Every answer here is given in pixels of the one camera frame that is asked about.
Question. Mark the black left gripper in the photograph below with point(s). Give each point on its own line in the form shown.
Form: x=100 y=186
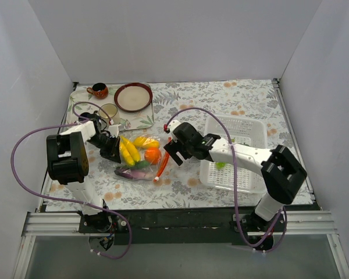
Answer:
x=109 y=147

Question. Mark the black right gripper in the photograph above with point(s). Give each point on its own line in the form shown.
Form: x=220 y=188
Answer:
x=178 y=149

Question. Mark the yellow fake banana bunch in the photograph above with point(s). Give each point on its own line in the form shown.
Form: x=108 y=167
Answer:
x=129 y=152

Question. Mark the orange fake fruit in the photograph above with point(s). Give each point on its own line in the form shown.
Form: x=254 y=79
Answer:
x=153 y=155

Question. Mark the dark purple fake eggplant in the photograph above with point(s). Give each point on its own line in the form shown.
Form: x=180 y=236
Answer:
x=135 y=174

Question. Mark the clear zip top bag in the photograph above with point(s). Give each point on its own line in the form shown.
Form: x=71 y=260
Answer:
x=157 y=168

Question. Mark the small green fake cucumber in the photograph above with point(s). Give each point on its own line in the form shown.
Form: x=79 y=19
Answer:
x=141 y=165

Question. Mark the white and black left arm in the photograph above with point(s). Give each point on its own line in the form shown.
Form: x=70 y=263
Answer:
x=68 y=164

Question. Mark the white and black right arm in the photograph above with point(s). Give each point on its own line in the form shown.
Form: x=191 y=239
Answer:
x=281 y=171

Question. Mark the floral serving tray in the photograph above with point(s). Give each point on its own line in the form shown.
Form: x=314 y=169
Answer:
x=81 y=101

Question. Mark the cream enamel mug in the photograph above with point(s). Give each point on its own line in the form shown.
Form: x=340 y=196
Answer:
x=109 y=112

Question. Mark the dark blue ceramic cup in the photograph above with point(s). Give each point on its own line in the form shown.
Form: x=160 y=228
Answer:
x=85 y=116

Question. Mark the floral table mat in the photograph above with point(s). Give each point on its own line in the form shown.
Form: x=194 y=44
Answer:
x=180 y=186

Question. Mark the red rimmed beige plate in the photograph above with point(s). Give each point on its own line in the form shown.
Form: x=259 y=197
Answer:
x=133 y=97

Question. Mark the brown ceramic cup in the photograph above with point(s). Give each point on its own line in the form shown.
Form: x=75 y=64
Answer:
x=98 y=90

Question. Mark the white perforated plastic basket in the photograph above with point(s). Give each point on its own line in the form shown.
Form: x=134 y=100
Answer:
x=243 y=163

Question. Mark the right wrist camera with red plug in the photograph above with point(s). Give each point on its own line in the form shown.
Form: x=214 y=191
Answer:
x=171 y=126

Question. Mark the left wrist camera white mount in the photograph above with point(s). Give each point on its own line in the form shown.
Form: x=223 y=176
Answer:
x=113 y=128

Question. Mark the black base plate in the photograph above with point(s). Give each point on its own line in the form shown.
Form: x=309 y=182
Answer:
x=123 y=233

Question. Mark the aluminium frame rail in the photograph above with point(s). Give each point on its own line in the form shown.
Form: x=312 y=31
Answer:
x=298 y=222

